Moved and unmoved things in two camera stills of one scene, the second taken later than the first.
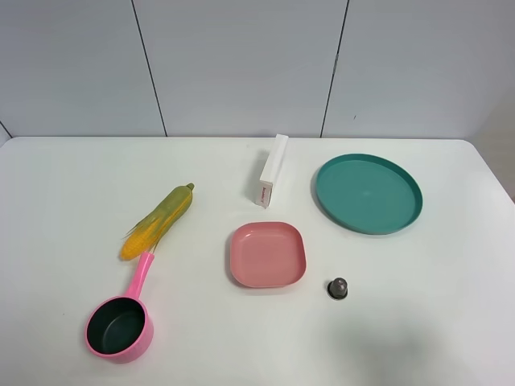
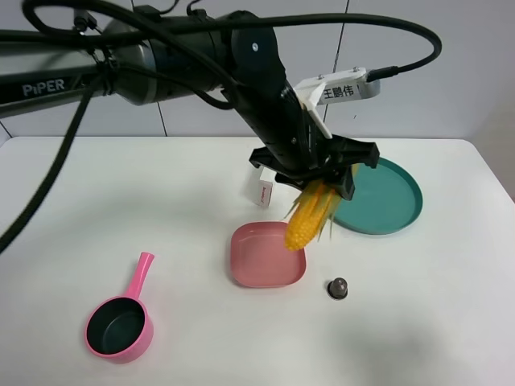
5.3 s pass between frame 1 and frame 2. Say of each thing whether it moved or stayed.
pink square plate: stayed
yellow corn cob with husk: moved
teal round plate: stayed
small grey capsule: stayed
